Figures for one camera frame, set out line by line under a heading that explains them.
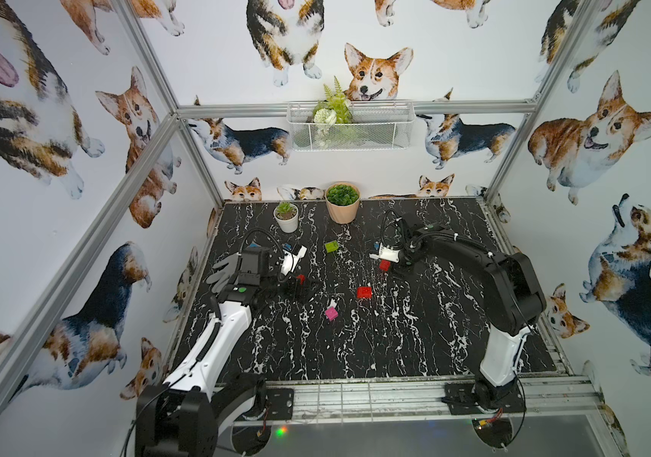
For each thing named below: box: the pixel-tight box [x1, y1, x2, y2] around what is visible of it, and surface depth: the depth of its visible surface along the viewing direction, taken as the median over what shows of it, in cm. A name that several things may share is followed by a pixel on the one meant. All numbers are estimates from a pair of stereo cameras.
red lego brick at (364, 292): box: [356, 286, 373, 299], surface depth 96 cm
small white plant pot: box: [273, 202, 299, 234], surface depth 109 cm
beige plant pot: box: [324, 181, 360, 225], surface depth 109 cm
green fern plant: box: [312, 75, 354, 125], surface depth 85 cm
